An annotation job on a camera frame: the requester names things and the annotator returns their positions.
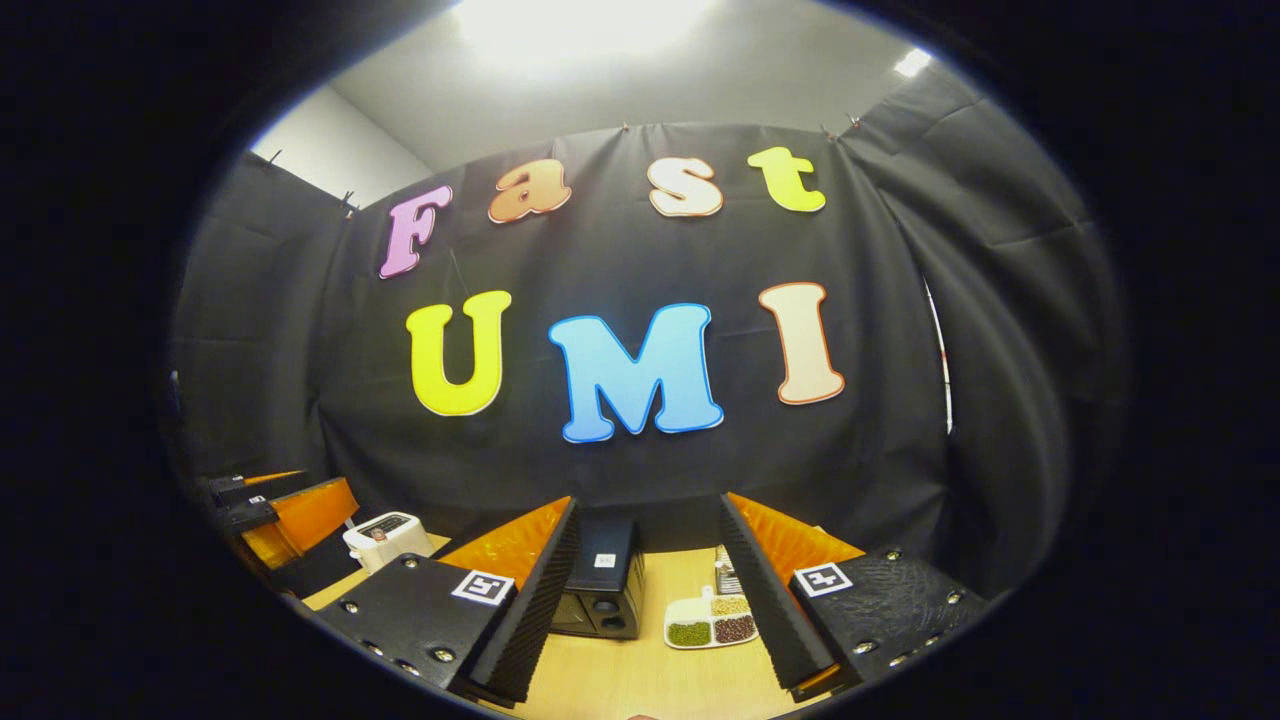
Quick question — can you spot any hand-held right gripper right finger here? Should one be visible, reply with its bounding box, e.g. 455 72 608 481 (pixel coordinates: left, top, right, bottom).
718 492 991 701

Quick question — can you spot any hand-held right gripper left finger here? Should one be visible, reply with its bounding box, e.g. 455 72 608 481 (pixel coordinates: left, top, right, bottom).
310 497 583 706

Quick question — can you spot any black electric oven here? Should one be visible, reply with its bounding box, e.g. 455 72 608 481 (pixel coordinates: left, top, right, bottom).
550 515 648 641

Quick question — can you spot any white divided dish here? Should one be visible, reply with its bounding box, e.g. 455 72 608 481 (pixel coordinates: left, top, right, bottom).
664 590 759 651

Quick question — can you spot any white toaster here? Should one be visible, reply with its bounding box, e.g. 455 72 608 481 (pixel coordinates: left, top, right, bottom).
342 512 436 574

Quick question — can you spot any large ceiling light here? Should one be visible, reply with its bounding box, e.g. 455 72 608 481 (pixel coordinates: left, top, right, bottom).
455 0 721 61

